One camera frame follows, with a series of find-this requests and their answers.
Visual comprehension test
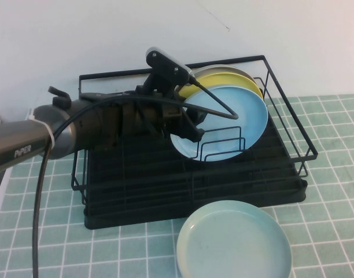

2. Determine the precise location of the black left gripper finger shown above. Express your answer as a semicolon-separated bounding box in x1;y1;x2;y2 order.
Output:
171;115;206;143
185;105;210;126

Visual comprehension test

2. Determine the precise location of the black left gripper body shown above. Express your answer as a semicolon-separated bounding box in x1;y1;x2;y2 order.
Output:
120;86;193;141

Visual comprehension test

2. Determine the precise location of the light blue plate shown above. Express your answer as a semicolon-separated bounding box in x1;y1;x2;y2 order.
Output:
169;85;268;162

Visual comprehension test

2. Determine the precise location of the yellow plate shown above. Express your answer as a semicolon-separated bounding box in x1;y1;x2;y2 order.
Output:
179;72;265;101

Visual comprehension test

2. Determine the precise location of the grey plate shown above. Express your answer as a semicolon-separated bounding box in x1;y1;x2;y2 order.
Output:
191;65;256;85

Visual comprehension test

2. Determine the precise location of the pale green plate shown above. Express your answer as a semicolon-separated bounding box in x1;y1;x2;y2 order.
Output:
176;200;294;278

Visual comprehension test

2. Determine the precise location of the black plastic drip tray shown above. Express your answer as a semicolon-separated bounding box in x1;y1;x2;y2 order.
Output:
83;114;308;231

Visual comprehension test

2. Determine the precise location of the white zip tie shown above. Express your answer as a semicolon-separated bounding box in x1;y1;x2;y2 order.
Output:
28;115;58;146

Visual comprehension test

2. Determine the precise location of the green tile-pattern tablecloth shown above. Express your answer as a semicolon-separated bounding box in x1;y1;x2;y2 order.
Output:
0;94;354;278

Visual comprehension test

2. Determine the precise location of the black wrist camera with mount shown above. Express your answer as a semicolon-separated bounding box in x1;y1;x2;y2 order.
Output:
144;46;197;97

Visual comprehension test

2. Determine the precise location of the black wire dish rack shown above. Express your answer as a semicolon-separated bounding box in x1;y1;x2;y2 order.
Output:
71;54;319;205

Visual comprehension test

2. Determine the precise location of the black camera cable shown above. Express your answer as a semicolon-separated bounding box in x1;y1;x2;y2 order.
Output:
31;77;240;278

